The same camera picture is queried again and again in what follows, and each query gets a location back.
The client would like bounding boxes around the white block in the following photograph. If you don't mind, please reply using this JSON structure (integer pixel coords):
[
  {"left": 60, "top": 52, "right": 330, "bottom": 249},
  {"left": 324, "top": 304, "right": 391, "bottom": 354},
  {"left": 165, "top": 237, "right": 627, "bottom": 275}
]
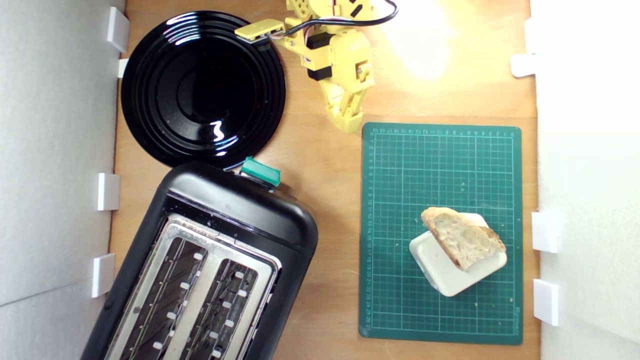
[{"left": 409, "top": 212, "right": 508, "bottom": 298}]

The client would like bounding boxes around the black cable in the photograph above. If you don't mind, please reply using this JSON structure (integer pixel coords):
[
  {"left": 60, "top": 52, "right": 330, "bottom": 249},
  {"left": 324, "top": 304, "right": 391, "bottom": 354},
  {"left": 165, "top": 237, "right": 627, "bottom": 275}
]
[{"left": 270, "top": 0, "right": 399, "bottom": 42}]

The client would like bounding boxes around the black two-slot toaster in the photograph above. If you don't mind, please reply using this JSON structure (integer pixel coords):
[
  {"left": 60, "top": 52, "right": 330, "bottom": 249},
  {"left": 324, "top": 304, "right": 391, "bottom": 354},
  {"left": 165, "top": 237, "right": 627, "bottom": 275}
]
[{"left": 80, "top": 156, "right": 319, "bottom": 360}]

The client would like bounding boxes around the brown bread slice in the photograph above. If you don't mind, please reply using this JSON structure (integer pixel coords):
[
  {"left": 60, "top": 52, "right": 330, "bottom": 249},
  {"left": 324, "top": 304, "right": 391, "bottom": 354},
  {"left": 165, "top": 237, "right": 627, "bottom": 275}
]
[{"left": 420, "top": 206, "right": 507, "bottom": 272}]

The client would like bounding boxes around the green cutting mat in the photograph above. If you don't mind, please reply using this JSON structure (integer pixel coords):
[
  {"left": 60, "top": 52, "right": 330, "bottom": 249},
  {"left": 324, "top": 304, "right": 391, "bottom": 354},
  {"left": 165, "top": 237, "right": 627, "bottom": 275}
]
[{"left": 358, "top": 122, "right": 524, "bottom": 346}]

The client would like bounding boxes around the black round plate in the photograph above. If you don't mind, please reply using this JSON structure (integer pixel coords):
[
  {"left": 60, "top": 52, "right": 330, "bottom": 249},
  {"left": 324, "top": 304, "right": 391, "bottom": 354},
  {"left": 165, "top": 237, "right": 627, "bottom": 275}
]
[{"left": 120, "top": 10, "right": 287, "bottom": 169}]

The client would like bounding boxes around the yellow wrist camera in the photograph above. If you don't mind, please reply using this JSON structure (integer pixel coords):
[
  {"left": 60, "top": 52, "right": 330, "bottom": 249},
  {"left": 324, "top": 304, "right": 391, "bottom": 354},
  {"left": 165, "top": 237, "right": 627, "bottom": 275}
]
[{"left": 234, "top": 18, "right": 306, "bottom": 65}]

